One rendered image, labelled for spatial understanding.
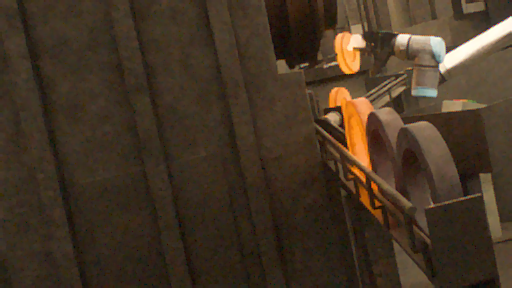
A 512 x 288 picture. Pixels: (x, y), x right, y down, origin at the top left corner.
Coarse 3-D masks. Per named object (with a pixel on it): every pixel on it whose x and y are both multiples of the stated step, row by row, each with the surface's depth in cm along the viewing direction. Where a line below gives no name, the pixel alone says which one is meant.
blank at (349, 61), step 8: (344, 32) 238; (336, 40) 235; (344, 40) 235; (336, 48) 233; (344, 48) 234; (344, 56) 232; (352, 56) 242; (344, 64) 233; (352, 64) 237; (352, 72) 238
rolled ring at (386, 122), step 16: (384, 112) 102; (368, 128) 109; (384, 128) 98; (400, 128) 98; (368, 144) 111; (384, 144) 110; (384, 160) 111; (384, 176) 110; (400, 192) 97; (400, 208) 99
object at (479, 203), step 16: (432, 208) 77; (448, 208) 77; (464, 208) 77; (480, 208) 78; (432, 224) 77; (448, 224) 77; (464, 224) 78; (480, 224) 78; (432, 240) 77; (448, 240) 77; (464, 240) 78; (480, 240) 78; (448, 256) 78; (464, 256) 78; (480, 256) 78; (448, 272) 78; (464, 272) 78; (480, 272) 79
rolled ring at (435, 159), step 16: (416, 128) 84; (432, 128) 83; (400, 144) 90; (416, 144) 82; (432, 144) 80; (400, 160) 92; (416, 160) 92; (432, 160) 79; (448, 160) 79; (400, 176) 94; (416, 176) 93; (432, 176) 78; (448, 176) 78; (416, 192) 93; (432, 192) 79; (448, 192) 78; (416, 208) 92; (416, 224) 91; (432, 256) 86
